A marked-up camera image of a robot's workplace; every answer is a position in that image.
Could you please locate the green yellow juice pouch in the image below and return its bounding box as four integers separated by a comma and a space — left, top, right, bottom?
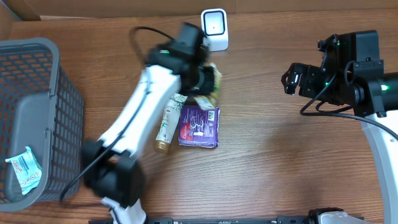
193, 63, 223, 111

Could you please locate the teal wet wipes pack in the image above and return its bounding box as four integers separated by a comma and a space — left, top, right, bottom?
5, 146, 42, 195

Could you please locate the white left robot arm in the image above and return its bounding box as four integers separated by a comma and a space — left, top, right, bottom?
81, 40, 214, 223

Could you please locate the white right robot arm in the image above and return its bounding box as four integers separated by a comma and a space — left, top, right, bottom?
281, 57, 397, 223

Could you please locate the white barcode scanner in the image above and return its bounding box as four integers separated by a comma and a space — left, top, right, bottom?
201, 8, 229, 52

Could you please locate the purple pad package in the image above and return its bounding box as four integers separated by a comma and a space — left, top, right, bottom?
178, 105, 220, 149

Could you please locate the white cream tube gold cap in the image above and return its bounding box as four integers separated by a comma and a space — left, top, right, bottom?
154, 93, 187, 154

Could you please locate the grey plastic basket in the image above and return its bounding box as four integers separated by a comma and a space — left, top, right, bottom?
1, 38, 85, 212

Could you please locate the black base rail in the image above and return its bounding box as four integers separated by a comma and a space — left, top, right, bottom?
88, 207, 364, 224

